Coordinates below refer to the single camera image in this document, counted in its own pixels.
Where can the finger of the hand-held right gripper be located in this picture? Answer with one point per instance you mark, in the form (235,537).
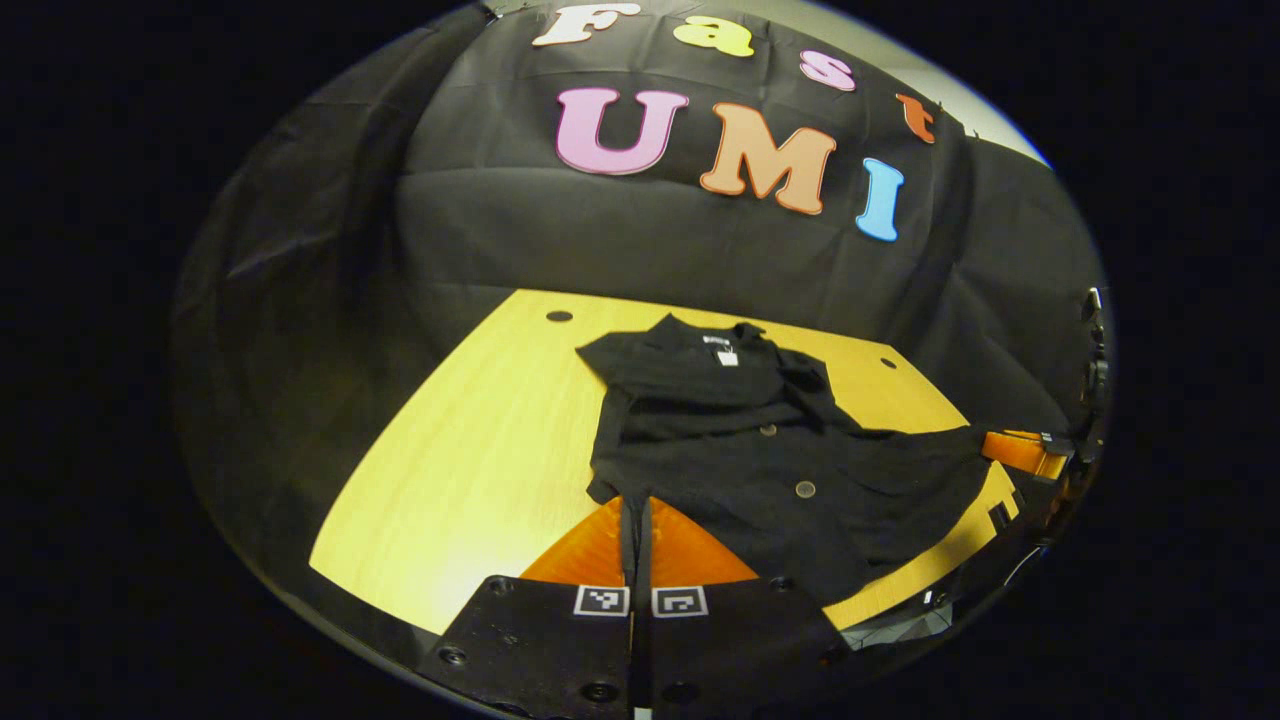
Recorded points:
(1025,452)

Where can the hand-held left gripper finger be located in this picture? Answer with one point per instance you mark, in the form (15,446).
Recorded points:
(628,545)
(644,545)

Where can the black buttoned jacket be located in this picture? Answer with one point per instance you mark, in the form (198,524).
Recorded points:
(750,450)

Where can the black backdrop cloth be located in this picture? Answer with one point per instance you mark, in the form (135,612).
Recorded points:
(600,230)

